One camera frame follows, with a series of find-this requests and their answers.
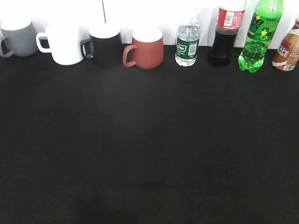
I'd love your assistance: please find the green Sprite bottle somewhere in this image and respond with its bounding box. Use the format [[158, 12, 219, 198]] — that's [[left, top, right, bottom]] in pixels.
[[238, 0, 284, 73]]

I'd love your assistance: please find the grey mug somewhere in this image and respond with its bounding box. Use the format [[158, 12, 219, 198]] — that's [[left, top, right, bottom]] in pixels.
[[0, 17, 39, 58]]

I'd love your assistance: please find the black mug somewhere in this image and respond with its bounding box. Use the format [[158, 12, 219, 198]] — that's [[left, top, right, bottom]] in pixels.
[[80, 23, 123, 66]]

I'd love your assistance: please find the white mug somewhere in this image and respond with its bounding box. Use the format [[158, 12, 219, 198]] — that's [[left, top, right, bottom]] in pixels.
[[36, 24, 83, 65]]

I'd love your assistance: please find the brown Nescafe coffee bottle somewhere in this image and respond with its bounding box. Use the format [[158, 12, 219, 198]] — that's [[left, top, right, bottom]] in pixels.
[[272, 17, 299, 72]]

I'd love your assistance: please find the Cestbon water bottle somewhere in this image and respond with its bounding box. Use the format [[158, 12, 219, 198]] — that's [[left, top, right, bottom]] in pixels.
[[175, 7, 201, 67]]

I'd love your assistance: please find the red mug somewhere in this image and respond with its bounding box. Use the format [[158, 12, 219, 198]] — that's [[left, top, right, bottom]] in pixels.
[[122, 28, 164, 69]]

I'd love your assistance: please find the cola bottle red label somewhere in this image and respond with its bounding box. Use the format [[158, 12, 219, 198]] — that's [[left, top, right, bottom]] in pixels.
[[209, 0, 246, 66]]

